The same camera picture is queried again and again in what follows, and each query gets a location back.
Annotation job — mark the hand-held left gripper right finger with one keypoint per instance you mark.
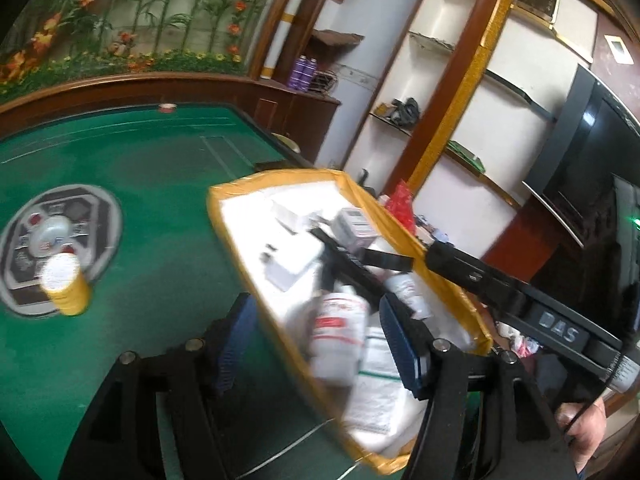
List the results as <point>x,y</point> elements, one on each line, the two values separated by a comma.
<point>400,345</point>

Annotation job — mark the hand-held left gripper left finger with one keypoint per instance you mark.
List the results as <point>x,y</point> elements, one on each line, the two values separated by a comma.
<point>235,340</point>

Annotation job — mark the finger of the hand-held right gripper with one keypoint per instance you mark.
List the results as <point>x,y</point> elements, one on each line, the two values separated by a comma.
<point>470,275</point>

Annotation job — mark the white bottle red label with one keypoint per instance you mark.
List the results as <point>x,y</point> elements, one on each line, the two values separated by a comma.
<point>337,340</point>
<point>407,292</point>

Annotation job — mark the white foam box yellow tape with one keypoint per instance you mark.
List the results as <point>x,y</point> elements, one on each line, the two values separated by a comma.
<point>240,220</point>

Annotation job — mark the pink small box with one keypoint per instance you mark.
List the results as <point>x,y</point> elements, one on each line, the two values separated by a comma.
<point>352,227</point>

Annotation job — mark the yellow bottle white cap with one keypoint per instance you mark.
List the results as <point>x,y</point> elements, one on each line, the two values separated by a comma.
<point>70,295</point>

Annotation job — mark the person's right hand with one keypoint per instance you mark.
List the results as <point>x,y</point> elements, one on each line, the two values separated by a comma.
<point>585,435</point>

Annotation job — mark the black plastic piece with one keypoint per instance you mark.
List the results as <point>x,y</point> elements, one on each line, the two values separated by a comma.
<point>390,260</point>

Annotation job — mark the white cardboard box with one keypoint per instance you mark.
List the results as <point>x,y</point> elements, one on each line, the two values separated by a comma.
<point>295,265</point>
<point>290,215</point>

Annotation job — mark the red plastic bag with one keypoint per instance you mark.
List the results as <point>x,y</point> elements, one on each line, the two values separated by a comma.
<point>402,205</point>

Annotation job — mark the black flat television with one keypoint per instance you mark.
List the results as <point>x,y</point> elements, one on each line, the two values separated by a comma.
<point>600,160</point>

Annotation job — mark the grey table control panel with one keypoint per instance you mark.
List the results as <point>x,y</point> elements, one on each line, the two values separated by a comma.
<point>95,220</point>

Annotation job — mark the white green stool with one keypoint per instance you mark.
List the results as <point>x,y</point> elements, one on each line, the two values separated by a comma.
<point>287,142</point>

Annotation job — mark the small red white token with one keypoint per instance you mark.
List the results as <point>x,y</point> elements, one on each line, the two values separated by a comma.
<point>166,107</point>

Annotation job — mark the brown corner shelf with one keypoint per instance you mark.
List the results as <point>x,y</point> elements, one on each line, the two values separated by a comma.
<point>340,37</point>

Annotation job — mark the white yellow paper roll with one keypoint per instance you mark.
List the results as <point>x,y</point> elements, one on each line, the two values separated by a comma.
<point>287,25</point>

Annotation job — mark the wooden arch frame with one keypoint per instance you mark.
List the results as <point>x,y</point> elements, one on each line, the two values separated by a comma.
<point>465,60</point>

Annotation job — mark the white wall shelf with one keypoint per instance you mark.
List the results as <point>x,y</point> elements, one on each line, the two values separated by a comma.
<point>432,42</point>

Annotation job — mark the flower bamboo wall mural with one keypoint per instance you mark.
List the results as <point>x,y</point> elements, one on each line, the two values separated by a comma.
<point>150,10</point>

